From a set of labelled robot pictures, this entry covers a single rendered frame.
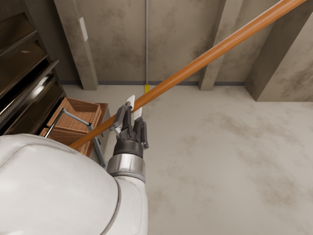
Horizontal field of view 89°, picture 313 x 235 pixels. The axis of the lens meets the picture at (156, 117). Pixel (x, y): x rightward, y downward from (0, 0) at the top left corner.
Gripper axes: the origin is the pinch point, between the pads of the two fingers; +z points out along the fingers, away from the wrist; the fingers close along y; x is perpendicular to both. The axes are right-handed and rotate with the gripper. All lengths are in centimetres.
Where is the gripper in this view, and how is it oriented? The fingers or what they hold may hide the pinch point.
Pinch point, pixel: (134, 107)
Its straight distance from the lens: 53.8
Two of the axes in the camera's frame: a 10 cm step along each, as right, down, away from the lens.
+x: 7.8, -4.5, -4.2
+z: -0.2, -7.0, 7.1
